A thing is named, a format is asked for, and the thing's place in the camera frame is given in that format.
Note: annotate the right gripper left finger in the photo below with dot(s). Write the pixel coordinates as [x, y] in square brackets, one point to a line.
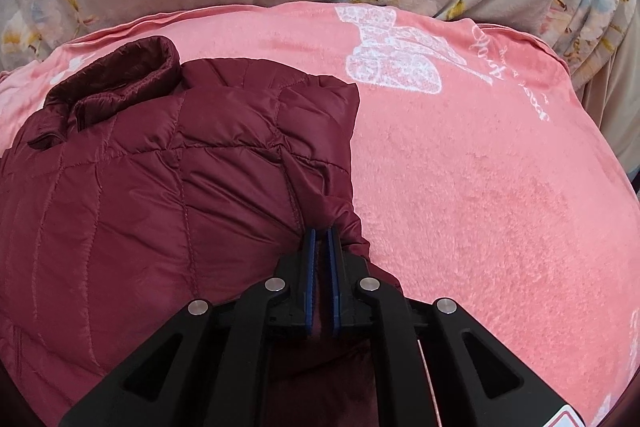
[295, 306]

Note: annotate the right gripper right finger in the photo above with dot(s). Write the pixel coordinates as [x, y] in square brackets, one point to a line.
[346, 309]

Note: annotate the maroon quilted puffer jacket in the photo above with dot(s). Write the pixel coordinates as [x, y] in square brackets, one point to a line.
[145, 182]

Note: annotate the pink fleece blanket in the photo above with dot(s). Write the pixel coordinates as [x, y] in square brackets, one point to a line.
[476, 174]

